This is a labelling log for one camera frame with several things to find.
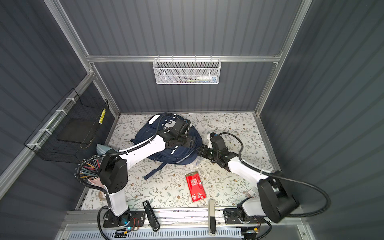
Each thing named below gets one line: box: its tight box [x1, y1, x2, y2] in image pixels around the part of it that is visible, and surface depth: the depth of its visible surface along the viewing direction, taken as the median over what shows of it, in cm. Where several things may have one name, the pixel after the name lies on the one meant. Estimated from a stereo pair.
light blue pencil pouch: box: [96, 143, 112, 155], surface depth 96 cm
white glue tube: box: [196, 76, 217, 82], surface depth 91 cm
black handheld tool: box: [142, 200, 160, 232], surface depth 74 cm
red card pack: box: [185, 171, 207, 203], surface depth 86 cm
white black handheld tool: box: [208, 199, 217, 236], surface depth 71 cm
